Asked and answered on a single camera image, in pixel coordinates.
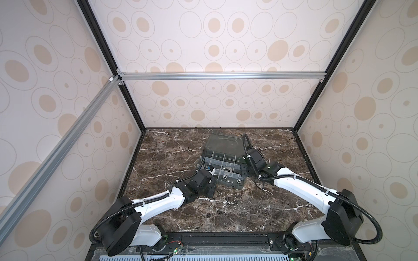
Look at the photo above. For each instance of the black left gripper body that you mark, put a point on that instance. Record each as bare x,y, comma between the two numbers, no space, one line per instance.
208,191

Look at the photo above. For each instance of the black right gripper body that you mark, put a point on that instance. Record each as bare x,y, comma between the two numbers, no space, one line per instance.
250,171

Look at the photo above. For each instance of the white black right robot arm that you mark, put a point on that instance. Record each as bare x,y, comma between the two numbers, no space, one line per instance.
340,221

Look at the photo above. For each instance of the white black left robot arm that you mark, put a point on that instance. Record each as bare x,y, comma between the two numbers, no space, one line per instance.
122,226

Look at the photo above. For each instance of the pile of screws and nuts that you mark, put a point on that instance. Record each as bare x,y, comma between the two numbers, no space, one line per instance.
223,206

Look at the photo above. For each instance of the clear plastic organizer box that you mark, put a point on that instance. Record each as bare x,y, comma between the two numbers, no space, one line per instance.
224,157

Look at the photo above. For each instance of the aluminium crossbar back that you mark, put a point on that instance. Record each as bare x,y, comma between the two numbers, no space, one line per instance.
223,75

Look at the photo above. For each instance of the aluminium crossbar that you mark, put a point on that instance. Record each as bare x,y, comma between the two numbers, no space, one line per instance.
21,202
223,75

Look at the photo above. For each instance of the aluminium crossbar left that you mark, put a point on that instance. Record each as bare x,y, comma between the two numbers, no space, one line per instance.
21,202

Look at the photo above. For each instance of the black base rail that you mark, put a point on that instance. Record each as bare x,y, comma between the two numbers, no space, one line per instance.
272,240

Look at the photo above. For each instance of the black corner frame post left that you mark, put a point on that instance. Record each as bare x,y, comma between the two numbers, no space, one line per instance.
96,31

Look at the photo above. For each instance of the black corner frame post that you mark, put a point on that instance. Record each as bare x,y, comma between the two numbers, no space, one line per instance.
96,31
347,40

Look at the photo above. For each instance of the black corner frame post right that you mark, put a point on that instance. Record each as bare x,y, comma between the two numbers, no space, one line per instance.
347,40

